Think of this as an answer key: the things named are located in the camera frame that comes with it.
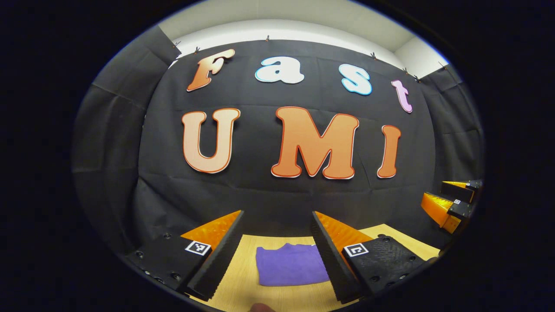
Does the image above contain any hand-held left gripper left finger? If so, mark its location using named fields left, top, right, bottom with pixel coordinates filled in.
left=126, top=210, right=245, bottom=302

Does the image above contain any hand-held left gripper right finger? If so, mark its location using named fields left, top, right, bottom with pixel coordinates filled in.
left=310, top=211, right=438, bottom=305

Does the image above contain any purple collared jacket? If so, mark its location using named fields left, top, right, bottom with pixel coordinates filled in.
left=255, top=243, right=331, bottom=287

